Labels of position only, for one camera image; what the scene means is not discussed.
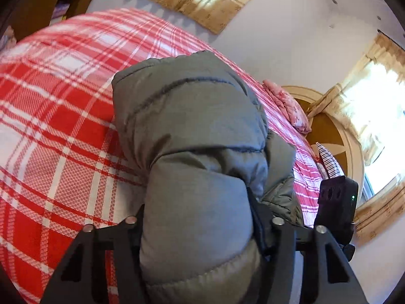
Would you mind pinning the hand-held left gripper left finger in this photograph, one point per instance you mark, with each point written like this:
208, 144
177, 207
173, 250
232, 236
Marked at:
133, 237

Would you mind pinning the long beige window curtain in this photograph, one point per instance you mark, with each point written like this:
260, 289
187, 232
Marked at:
376, 107

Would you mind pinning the pink floral pillow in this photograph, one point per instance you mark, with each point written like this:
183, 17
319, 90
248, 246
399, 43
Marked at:
289, 107

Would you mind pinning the wooden shelf cabinet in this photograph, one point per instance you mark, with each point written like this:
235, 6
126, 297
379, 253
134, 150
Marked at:
38, 3

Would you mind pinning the striped pillow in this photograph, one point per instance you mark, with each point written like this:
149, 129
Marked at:
330, 161

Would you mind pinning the red plaid bed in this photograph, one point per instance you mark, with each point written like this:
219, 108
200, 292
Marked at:
60, 117

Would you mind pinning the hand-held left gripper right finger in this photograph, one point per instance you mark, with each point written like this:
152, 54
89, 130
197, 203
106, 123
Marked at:
258, 221

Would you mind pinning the grey puffer jacket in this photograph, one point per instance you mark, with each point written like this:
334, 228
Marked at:
196, 152

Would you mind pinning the wooden bed headboard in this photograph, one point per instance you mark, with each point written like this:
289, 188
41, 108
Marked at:
335, 129

